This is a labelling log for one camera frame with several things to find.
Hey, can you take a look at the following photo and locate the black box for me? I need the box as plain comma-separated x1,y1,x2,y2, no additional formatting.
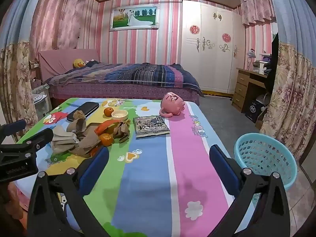
245,100,263,123

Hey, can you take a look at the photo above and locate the desk lamp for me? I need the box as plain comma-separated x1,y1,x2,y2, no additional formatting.
245,49,256,71

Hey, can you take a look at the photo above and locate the blue floral curtain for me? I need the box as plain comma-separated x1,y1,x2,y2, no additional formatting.
259,0,316,161
0,0,50,144

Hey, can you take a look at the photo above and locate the white wardrobe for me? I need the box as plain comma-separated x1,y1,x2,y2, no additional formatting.
180,0,246,95

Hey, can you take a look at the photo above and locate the grey tissue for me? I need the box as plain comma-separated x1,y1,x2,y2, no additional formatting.
51,125,79,155

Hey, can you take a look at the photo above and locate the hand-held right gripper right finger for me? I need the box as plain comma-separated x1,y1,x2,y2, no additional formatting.
209,144,289,237

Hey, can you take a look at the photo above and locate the black phone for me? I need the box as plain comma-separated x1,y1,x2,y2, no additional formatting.
67,102,100,122

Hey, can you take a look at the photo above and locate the small white bowl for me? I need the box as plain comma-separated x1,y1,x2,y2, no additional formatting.
111,110,128,121

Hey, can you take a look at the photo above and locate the large brown paper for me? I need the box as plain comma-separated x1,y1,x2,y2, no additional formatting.
69,126,102,158

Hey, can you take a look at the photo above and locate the white plastic cabinet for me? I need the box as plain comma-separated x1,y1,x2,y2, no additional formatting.
32,89,52,124

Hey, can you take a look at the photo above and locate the brown cardboard box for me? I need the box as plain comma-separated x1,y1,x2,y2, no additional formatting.
255,109,267,130

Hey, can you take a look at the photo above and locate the wooden desk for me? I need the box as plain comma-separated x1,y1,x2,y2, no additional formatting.
232,68,269,114

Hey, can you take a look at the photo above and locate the pink window curtain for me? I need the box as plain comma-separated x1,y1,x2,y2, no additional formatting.
30,0,100,62

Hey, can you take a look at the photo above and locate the pink bed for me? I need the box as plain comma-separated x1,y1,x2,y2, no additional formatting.
38,49,205,106

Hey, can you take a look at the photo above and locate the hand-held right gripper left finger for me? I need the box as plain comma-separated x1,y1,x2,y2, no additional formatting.
28,146,110,237

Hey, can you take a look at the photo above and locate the white printer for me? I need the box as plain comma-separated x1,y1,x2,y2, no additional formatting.
252,60,267,74

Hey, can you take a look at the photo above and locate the framed wall picture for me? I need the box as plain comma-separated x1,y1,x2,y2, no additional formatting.
109,4,160,32

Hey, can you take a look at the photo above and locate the light blue plastic basket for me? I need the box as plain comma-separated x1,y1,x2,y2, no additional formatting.
234,133,298,190

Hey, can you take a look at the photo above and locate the pink curtain valance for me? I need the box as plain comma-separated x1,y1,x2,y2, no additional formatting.
241,0,276,26

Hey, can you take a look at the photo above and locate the patterned grey cloth piece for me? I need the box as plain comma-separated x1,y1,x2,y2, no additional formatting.
133,115,171,139

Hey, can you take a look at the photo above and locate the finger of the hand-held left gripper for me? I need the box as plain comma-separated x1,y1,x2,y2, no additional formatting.
0,119,27,139
0,128,54,162

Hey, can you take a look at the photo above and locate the cartoon printed tablecloth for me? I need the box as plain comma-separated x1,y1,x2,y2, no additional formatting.
13,97,257,237

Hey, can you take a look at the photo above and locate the patchwork blanket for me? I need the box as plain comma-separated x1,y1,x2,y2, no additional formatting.
44,62,205,97

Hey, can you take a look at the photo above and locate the pink pig mug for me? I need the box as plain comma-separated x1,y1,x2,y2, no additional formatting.
158,91,186,117

